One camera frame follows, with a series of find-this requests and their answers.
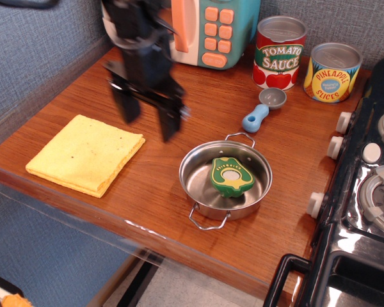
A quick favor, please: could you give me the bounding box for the folded yellow cloth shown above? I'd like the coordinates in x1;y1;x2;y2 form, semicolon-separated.
26;115;145;198

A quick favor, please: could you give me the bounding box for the white stove knob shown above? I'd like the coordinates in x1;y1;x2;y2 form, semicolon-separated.
306;192;324;219
326;136;344;160
335;112;353;134

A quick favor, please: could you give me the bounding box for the small steel pan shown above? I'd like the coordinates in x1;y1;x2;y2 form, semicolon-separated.
179;132;273;231

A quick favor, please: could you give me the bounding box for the white stove knob bottom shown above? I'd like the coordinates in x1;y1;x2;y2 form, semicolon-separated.
306;192;324;219

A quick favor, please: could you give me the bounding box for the pineapple slices can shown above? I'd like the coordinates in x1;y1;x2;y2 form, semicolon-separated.
303;42;363;104

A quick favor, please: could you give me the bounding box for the white round stove button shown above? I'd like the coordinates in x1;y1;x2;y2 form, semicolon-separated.
362;143;381;164

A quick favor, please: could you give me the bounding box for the white stove knob top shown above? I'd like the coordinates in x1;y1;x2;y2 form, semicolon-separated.
335;112;353;134

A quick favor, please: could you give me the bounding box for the blue grey measuring spoon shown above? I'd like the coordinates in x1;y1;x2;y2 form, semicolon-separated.
242;88;287;133

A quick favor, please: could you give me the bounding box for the tomato sauce can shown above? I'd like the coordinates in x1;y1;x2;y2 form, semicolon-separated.
252;15;308;90

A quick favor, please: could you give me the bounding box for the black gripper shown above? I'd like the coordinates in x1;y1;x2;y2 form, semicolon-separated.
104;45;190;142

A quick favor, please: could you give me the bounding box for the black toy stove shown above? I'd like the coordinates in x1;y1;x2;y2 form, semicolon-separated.
264;58;384;306

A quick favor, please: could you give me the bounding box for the green toy pepper half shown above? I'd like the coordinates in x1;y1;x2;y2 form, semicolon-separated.
210;157;255;198

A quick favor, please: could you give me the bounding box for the white stove knob middle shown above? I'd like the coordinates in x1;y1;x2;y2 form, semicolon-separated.
326;136;344;160

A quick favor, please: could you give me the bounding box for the orange object bottom left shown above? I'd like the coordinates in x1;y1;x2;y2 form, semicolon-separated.
1;294;33;307

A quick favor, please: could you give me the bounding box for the teal toy microwave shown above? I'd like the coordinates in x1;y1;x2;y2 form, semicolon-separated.
101;1;260;70

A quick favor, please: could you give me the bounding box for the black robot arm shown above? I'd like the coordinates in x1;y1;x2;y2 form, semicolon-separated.
0;1;186;144

